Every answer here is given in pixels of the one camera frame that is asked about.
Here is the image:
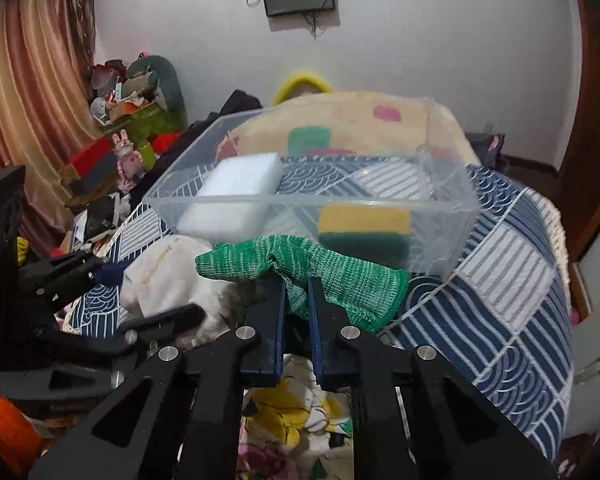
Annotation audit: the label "clear plastic box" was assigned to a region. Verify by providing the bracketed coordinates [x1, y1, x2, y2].
[145, 92, 479, 278]

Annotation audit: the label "white cabinet with stickers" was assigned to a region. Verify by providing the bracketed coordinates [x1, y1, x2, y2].
[564, 278, 600, 441]

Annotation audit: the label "yellow fuzzy arch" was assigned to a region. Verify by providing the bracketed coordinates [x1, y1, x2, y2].
[272, 70, 334, 106]

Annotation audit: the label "white towel cloth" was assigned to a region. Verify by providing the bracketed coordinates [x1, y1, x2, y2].
[119, 235, 257, 349]

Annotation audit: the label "green box of clutter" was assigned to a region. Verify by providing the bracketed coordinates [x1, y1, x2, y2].
[102, 75, 186, 145]

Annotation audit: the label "beige blanket coloured squares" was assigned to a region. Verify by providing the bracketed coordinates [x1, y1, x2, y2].
[216, 91, 479, 165]

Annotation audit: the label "yellow green scrub sponge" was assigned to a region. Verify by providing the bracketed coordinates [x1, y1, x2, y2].
[317, 204, 412, 268]

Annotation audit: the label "floral patterned cloth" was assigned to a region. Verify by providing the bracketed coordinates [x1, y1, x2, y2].
[236, 354, 354, 479]

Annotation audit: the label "grey green plush pillow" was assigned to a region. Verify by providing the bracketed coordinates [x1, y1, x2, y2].
[128, 55, 186, 119]

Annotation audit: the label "striped brown curtain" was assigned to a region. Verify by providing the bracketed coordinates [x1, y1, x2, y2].
[0, 0, 99, 254]

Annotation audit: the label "white sponge block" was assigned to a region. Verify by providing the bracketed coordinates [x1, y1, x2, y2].
[176, 153, 284, 245]

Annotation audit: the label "black clothes pile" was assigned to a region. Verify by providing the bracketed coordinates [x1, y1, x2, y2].
[130, 90, 262, 209]

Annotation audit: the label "pink rabbit plush toy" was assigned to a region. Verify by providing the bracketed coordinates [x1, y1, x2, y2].
[111, 129, 145, 194]

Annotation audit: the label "red box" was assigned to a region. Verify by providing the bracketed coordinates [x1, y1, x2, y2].
[59, 136, 111, 182]

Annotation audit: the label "dark bag on floor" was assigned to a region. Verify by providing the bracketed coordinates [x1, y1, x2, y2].
[465, 132, 510, 174]

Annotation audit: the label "green knitted glove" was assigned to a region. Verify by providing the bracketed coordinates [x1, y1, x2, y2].
[195, 235, 410, 334]

